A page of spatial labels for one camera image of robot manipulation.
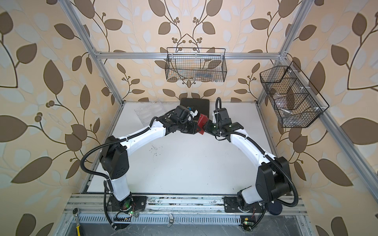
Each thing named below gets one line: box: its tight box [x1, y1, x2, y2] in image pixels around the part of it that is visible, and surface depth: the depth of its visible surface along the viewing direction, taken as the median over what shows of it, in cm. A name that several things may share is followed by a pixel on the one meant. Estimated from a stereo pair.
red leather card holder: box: [196, 113, 210, 135], surface depth 85 cm
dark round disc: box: [266, 200, 283, 216], surface depth 72 cm
